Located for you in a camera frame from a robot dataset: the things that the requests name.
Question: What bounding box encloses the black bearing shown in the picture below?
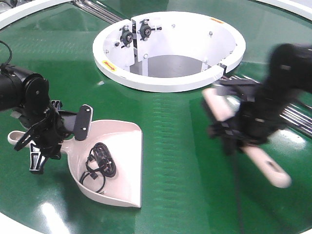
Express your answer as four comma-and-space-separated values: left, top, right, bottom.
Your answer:
120, 25, 134, 48
138, 19, 162, 41

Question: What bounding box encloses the steel conveyor rollers rear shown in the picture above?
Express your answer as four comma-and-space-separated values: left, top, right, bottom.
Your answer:
72, 0, 123, 24

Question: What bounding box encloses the black cable bundle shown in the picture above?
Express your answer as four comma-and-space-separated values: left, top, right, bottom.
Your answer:
79, 142, 117, 194

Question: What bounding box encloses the pink hand brush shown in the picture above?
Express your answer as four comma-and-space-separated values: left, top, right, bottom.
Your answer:
202, 88, 292, 188

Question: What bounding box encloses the black bearing left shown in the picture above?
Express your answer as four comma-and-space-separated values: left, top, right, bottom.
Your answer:
120, 25, 134, 48

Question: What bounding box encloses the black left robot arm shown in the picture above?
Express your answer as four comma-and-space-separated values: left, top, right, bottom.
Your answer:
0, 64, 93, 174

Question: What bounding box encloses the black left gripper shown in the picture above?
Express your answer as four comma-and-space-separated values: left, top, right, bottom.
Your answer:
14, 100, 93, 175

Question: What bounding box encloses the black bearing right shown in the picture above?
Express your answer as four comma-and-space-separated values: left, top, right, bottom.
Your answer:
138, 19, 162, 41

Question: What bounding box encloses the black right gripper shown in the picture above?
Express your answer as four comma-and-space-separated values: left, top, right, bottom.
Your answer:
208, 79, 293, 155

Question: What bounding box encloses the pink plastic dustpan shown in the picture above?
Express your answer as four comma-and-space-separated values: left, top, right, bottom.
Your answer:
7, 119, 143, 208

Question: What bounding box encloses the white inner conveyor ring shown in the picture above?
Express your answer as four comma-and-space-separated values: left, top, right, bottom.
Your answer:
92, 11, 246, 93

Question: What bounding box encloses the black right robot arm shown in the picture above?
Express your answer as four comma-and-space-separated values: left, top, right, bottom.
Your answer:
209, 43, 312, 155

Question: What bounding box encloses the white outer conveyor rim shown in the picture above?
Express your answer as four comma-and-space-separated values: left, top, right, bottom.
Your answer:
0, 0, 312, 29

